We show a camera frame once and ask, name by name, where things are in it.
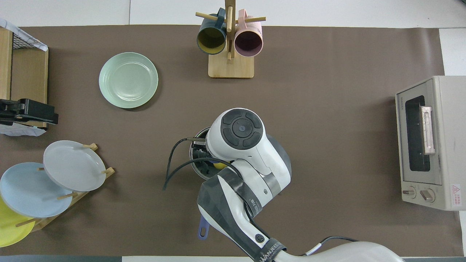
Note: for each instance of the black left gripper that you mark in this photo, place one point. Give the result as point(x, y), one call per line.
point(9, 111)

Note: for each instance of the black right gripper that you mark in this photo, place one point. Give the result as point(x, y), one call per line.
point(201, 151)

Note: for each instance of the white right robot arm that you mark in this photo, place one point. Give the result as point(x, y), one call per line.
point(255, 163)

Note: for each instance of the grey plate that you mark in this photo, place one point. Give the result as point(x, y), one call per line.
point(72, 167)

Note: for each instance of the light blue plate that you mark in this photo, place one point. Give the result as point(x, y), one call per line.
point(29, 193)

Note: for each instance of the light green plate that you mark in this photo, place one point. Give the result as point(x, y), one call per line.
point(127, 80)

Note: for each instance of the wooden plate rack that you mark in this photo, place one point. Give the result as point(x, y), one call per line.
point(40, 222)

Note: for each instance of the yellow plate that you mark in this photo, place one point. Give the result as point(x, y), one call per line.
point(9, 229)

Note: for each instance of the white crumpled plastic bag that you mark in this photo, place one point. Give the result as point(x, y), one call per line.
point(22, 131)
point(38, 44)

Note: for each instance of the light wooden board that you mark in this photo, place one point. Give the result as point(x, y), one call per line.
point(5, 65)

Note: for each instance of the wooden mug tree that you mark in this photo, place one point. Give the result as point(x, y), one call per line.
point(231, 69)

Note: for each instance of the dark teal mug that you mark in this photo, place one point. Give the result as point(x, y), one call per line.
point(211, 38)

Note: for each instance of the pink ribbed mug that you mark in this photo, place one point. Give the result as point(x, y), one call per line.
point(248, 43)

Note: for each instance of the brown table mat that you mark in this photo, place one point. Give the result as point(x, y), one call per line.
point(327, 72)

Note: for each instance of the beige toaster oven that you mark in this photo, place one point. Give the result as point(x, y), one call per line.
point(451, 145)

